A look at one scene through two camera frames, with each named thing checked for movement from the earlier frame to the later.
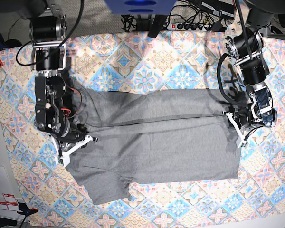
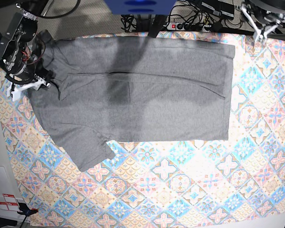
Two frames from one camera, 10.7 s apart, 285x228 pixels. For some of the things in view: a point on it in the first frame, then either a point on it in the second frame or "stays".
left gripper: (71, 137) -> (30, 75)
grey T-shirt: (168, 135) -> (136, 89)
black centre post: (156, 25) stays
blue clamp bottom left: (24, 210) stays
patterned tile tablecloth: (147, 63) stays
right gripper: (243, 123) -> (269, 24)
